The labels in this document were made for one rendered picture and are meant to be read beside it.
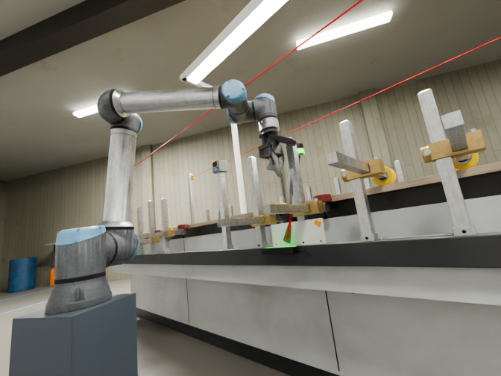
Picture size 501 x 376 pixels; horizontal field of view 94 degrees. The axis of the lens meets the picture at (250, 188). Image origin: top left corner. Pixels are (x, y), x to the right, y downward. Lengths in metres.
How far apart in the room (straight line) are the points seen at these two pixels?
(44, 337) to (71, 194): 7.56
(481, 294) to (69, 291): 1.21
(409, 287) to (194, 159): 5.48
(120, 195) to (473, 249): 1.23
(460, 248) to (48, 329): 1.19
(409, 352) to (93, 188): 7.57
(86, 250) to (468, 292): 1.18
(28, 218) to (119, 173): 8.65
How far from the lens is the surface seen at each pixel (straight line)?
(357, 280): 0.97
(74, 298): 1.02
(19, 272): 8.80
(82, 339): 0.96
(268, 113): 1.07
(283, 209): 0.83
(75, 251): 1.01
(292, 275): 1.10
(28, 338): 1.08
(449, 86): 6.19
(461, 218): 0.86
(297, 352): 1.49
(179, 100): 1.03
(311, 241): 0.99
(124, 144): 1.23
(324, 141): 5.30
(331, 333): 1.33
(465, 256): 0.85
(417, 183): 1.06
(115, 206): 1.17
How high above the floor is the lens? 0.78
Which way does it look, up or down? 11 degrees up
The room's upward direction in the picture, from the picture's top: 7 degrees counter-clockwise
